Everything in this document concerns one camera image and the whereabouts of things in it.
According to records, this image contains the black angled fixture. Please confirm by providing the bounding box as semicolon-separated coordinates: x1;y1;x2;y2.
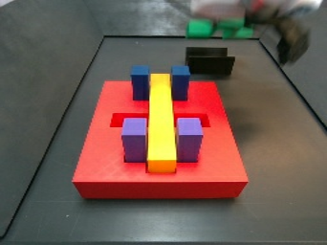
185;47;235;76

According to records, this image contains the green zigzag object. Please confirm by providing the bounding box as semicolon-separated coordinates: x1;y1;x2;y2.
185;18;253;39

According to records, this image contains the purple block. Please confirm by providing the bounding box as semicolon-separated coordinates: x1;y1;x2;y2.
176;118;203;163
121;118;146;163

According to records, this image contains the purple block right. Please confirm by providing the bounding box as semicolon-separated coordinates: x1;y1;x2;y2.
176;118;203;163

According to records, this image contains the blue block right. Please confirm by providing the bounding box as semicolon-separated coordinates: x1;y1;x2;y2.
171;66;191;100

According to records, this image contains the red base board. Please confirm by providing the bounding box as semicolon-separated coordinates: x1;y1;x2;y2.
73;81;248;199

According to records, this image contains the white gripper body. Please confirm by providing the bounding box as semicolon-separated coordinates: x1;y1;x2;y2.
191;0;323;20

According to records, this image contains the blue block left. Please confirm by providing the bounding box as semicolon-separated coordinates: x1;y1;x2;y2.
130;65;149;100

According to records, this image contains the purple block left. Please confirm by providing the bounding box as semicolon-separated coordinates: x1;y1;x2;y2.
121;118;146;163

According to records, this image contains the blue block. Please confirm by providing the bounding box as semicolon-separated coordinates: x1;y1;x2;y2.
130;65;149;100
171;66;191;100

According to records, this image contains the yellow long block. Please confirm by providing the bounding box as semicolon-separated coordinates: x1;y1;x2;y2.
146;74;176;173

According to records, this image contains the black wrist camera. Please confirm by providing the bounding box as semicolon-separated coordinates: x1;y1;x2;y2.
245;4;309;65

